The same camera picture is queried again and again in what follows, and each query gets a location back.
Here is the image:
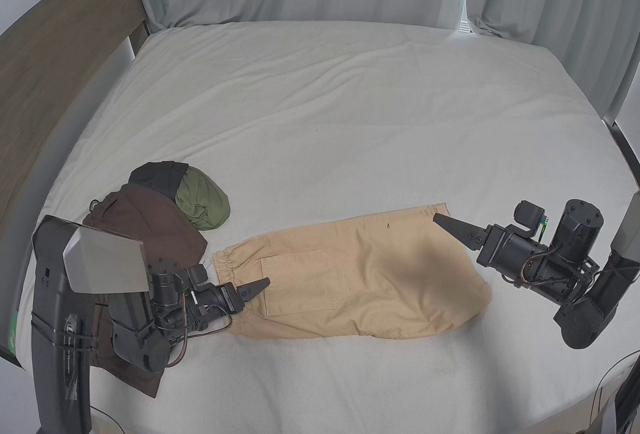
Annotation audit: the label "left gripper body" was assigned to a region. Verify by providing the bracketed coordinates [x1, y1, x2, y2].
[199, 283, 248, 324]

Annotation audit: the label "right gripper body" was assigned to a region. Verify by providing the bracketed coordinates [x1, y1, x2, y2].
[476, 223, 554, 284]

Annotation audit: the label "beige shorts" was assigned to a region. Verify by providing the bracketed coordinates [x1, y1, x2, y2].
[210, 204, 493, 340]

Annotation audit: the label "bed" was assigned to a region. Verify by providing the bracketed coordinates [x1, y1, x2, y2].
[0, 0, 640, 434]

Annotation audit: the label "brown shorts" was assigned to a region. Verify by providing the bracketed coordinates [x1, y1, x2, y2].
[82, 186, 210, 399]

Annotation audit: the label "green garment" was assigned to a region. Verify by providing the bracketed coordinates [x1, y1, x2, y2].
[175, 167, 232, 231]

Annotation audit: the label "black garment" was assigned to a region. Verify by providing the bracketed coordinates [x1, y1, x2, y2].
[128, 162, 190, 202]

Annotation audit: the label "green printed packet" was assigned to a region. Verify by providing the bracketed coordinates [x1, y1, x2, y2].
[7, 306, 22, 359]

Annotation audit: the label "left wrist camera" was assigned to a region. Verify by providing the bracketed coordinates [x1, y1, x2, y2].
[186, 264, 211, 292]

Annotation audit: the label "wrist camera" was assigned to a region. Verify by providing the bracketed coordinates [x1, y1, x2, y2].
[186, 264, 211, 292]
[514, 200, 548, 239]

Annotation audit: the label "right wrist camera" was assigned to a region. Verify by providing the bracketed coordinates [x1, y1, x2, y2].
[514, 200, 548, 239]

